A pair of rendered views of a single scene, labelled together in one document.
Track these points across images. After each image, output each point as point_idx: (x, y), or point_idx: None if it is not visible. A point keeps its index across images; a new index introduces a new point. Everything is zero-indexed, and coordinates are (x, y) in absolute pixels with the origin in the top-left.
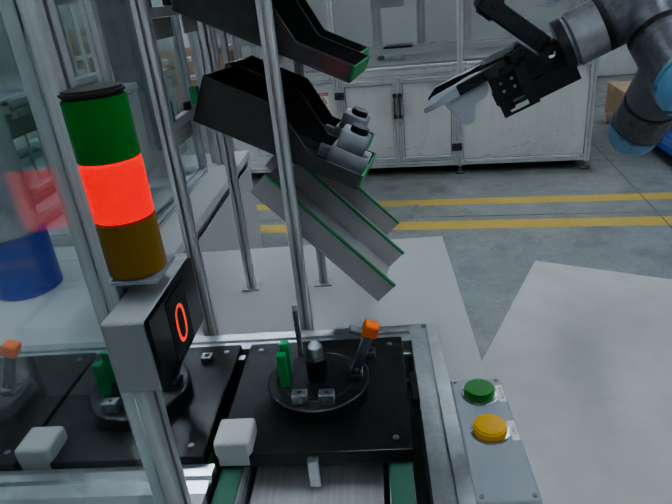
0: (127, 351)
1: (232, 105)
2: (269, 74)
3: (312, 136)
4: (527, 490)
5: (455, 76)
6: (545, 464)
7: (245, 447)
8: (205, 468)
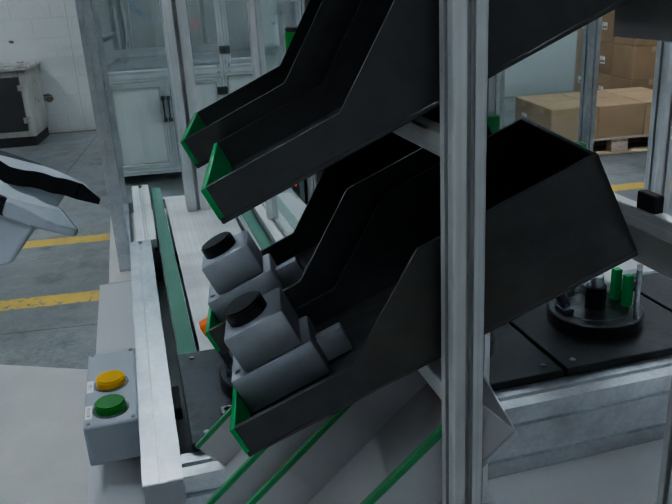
0: None
1: (404, 144)
2: None
3: (334, 281)
4: (96, 357)
5: (15, 195)
6: (59, 473)
7: None
8: None
